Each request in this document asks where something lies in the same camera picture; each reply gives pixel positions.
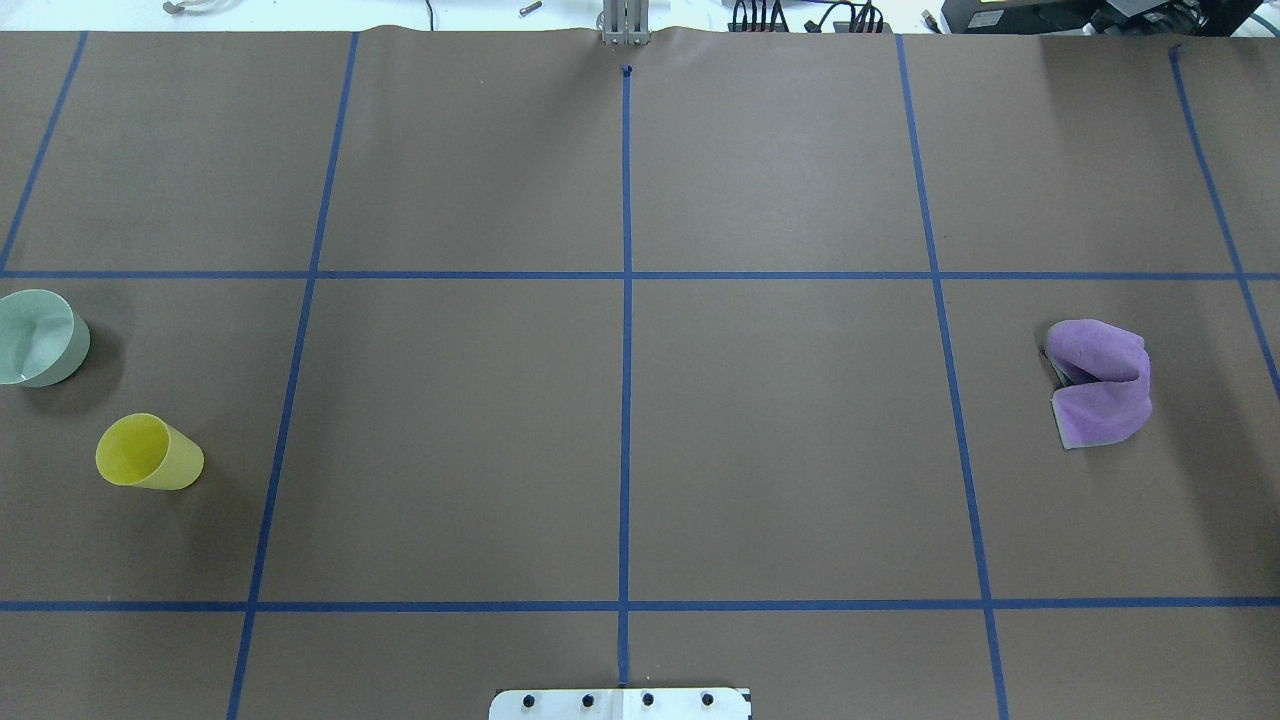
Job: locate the purple microfiber cloth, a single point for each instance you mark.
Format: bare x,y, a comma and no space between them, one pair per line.
1104,373

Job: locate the black device box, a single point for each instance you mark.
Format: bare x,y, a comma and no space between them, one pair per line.
1016,17

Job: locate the brown paper table cover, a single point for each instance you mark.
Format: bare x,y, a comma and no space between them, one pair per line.
522,362

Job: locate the black power strip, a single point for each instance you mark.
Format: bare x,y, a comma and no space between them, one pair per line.
813,17

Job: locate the yellow plastic cup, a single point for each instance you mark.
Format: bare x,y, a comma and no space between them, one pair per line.
143,451

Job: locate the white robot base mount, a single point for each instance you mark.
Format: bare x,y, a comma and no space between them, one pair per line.
623,703

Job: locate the mint green bowl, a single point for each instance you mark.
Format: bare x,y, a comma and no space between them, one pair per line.
43,339

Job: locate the aluminium frame post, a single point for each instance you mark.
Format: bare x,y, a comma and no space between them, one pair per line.
624,23

